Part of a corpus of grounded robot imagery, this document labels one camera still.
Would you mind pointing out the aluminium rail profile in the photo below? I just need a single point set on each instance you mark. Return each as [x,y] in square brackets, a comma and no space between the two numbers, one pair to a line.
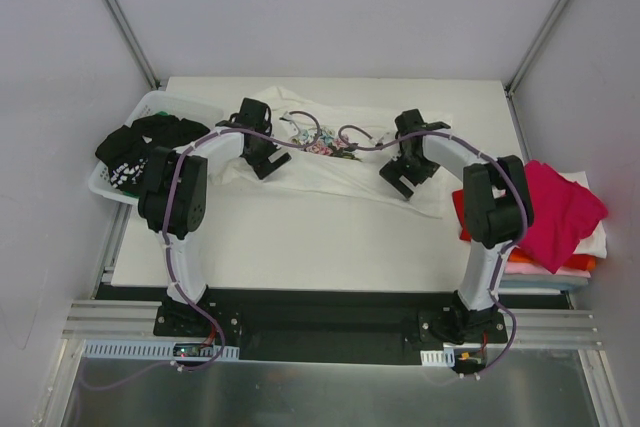
[133,320]

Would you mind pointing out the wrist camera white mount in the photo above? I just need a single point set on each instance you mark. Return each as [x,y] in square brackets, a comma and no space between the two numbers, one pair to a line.
[384,139]
[289,126]

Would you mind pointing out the black printed t-shirt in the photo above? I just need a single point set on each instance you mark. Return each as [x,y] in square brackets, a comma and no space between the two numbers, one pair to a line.
[110,151]

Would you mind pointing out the right aluminium frame post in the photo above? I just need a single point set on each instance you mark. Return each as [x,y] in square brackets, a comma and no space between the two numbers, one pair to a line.
[543,34]

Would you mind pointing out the aluminium frame post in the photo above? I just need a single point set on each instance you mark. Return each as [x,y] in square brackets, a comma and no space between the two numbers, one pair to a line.
[543,34]
[131,42]

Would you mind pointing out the white folded t-shirt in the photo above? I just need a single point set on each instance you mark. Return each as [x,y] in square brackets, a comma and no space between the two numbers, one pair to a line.
[596,243]

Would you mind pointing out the magenta t-shirt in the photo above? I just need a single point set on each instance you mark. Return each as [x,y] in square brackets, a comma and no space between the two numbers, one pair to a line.
[564,214]

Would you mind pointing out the light blue folded t-shirt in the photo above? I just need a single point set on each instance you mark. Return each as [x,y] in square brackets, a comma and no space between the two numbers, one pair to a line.
[560,283]

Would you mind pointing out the left aluminium frame post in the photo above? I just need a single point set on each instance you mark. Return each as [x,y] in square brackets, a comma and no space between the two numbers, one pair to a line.
[131,42]

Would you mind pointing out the white plastic laundry basket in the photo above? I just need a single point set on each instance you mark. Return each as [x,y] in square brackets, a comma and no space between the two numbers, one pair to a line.
[154,102]

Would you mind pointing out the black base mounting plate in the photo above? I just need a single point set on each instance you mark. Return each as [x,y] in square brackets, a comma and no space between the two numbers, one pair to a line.
[380,328]

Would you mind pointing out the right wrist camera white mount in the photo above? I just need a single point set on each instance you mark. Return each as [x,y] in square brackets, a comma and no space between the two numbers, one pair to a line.
[384,139]

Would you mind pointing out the orange folded t-shirt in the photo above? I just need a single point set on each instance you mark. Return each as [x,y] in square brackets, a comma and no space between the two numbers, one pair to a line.
[582,262]

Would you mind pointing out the left grey cable duct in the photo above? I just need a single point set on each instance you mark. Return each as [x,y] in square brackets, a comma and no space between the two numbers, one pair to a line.
[158,351]

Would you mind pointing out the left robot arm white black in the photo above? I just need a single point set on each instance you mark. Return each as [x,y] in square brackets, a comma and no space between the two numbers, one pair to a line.
[173,202]

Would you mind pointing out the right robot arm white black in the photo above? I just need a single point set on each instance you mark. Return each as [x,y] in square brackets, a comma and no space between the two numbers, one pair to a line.
[497,213]

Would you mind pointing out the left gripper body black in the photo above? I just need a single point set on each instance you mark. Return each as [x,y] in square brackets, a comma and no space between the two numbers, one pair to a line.
[270,163]

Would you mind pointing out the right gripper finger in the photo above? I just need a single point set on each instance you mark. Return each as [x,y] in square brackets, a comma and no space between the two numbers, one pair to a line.
[418,175]
[393,177]

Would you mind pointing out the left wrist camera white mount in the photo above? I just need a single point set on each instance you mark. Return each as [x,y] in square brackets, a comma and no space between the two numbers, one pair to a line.
[289,126]

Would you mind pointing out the pink folded t-shirt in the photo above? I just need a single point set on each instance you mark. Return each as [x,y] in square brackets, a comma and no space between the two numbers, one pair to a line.
[534,269]

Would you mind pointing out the grey cable duct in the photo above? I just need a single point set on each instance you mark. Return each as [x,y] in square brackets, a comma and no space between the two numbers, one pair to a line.
[158,351]
[438,358]

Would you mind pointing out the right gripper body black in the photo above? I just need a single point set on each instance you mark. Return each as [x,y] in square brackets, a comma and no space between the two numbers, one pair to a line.
[405,175]

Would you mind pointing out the white floral print t-shirt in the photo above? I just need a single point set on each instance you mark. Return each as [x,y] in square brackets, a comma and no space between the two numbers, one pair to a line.
[331,167]

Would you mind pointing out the red t-shirt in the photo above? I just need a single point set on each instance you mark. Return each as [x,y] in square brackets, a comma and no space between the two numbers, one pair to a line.
[458,202]

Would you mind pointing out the right grey cable duct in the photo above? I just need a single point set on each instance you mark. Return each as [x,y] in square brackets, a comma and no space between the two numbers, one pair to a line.
[438,358]

